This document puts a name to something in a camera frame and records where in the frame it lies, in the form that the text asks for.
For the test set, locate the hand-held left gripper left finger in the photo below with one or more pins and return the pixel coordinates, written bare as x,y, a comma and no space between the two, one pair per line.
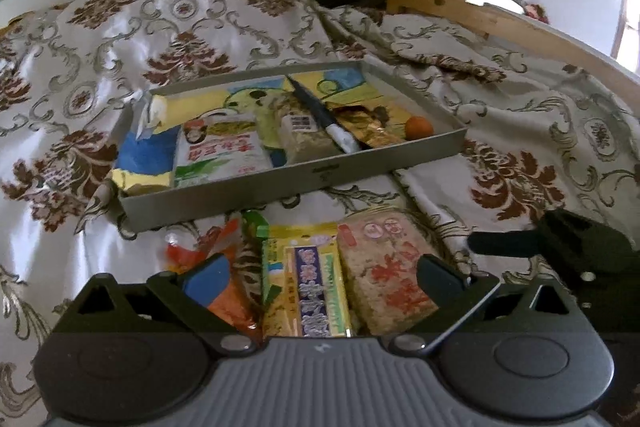
206,279

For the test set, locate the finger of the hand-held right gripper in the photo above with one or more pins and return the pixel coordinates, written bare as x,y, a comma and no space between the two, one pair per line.
510,243

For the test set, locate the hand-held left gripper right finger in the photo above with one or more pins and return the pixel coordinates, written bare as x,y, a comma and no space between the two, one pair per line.
440,279

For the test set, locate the orange red snack packet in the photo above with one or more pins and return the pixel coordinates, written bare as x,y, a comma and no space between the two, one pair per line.
217,239

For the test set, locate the large rice cake packet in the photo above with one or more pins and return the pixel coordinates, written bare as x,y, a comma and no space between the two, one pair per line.
385,277

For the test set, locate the green snack packet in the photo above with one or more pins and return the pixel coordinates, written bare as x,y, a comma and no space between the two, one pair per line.
255,224

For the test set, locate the yellow snack packet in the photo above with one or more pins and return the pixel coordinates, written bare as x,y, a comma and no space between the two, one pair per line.
305,287

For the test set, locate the white pouch red print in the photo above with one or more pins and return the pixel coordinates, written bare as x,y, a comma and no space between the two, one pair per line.
220,154

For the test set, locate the blue gold foil packet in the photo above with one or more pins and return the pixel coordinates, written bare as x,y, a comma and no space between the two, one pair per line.
145,154

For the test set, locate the orange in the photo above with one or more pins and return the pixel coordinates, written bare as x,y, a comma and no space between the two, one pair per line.
418,128

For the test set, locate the grey cartoon print tray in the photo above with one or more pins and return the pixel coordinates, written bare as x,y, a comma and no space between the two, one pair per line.
325,179

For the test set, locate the small rice cracker packet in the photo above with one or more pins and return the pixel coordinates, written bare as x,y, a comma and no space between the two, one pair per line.
305,142

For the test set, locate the golden brown wrapper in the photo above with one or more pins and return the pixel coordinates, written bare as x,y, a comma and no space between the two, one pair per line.
365,127

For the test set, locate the floral printed blanket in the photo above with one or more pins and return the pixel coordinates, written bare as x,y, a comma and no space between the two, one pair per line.
500,117

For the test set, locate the brown framed window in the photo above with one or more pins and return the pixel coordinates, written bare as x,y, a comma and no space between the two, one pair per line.
627,17

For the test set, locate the wooden bed frame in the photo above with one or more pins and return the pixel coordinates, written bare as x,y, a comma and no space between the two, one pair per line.
540,34

